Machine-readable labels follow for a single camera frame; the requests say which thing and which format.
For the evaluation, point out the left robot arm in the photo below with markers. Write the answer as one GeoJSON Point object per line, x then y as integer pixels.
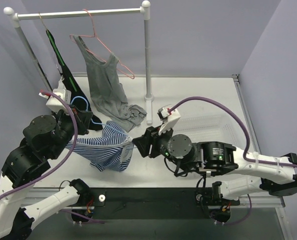
{"type": "Point", "coordinates": [44, 139]}

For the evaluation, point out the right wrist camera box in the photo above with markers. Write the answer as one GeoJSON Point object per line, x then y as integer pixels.
{"type": "Point", "coordinates": [169, 119]}

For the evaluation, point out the copper wire hanger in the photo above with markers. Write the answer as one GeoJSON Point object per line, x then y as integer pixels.
{"type": "Point", "coordinates": [42, 21]}

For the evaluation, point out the white clothes rack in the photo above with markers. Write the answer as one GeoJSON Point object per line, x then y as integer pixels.
{"type": "Point", "coordinates": [144, 9]}

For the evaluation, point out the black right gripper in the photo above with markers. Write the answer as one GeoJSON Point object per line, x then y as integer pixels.
{"type": "Point", "coordinates": [151, 142]}

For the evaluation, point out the grey tank top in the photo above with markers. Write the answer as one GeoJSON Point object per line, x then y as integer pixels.
{"type": "Point", "coordinates": [106, 91]}

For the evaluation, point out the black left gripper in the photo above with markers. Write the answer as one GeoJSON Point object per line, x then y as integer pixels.
{"type": "Point", "coordinates": [82, 120]}

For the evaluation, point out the black garment with green stripe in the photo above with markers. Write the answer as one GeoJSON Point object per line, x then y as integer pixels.
{"type": "Point", "coordinates": [71, 84]}

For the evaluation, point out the white plastic laundry basket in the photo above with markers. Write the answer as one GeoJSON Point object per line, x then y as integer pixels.
{"type": "Point", "coordinates": [208, 128]}

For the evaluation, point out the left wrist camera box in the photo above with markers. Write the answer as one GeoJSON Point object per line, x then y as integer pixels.
{"type": "Point", "coordinates": [53, 103]}

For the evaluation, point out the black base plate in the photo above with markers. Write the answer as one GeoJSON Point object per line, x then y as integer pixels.
{"type": "Point", "coordinates": [162, 203]}

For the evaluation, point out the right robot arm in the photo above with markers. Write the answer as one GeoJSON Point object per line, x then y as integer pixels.
{"type": "Point", "coordinates": [259, 173]}

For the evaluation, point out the light blue wire hanger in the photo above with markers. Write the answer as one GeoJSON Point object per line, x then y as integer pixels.
{"type": "Point", "coordinates": [129, 138]}

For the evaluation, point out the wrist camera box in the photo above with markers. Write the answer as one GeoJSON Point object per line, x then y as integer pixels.
{"type": "Point", "coordinates": [169, 119]}
{"type": "Point", "coordinates": [53, 103]}

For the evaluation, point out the pink wire hanger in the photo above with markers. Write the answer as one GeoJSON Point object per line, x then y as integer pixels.
{"type": "Point", "coordinates": [130, 75]}

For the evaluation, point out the blue white striped tank top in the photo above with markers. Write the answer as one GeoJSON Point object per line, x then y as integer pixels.
{"type": "Point", "coordinates": [113, 150]}

